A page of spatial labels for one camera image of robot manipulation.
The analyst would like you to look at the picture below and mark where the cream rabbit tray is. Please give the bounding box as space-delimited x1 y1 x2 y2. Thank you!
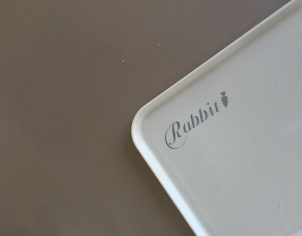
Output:
131 0 302 236

